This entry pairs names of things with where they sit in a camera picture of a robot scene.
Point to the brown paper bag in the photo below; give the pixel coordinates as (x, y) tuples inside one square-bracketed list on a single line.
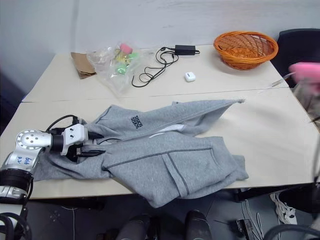
[(81, 65)]

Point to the white earbuds case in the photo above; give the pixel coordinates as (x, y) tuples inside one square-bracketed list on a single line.
[(189, 76)]

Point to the clear plastic bag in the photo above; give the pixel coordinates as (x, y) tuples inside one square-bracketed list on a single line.
[(110, 77)]

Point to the dark rounded shape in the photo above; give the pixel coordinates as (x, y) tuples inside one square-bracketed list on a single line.
[(135, 227), (197, 225)]

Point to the green flat toy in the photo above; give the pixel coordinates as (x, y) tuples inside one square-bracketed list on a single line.
[(134, 56)]

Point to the yellow toy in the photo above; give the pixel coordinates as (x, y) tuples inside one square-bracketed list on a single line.
[(120, 57)]

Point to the green round toy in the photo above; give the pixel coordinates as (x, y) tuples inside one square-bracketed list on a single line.
[(121, 69)]

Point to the pink toy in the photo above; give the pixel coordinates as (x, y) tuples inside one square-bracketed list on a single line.
[(125, 48)]

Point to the white sneaker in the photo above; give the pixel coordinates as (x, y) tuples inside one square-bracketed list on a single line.
[(285, 210)]

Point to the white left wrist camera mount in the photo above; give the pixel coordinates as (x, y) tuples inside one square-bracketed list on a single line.
[(73, 135)]

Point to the orange wicker basket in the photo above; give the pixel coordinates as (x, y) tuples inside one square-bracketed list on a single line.
[(246, 50)]

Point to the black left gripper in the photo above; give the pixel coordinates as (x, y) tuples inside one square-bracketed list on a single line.
[(75, 155)]

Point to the black power adapter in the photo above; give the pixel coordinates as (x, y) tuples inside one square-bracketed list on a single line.
[(185, 49)]

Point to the grey zip hooded jacket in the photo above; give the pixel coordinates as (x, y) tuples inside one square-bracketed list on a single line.
[(150, 155)]

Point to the blurred pink object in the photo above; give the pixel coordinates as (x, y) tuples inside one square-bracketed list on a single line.
[(306, 73)]

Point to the black office chair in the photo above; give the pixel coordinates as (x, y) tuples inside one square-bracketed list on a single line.
[(300, 50)]

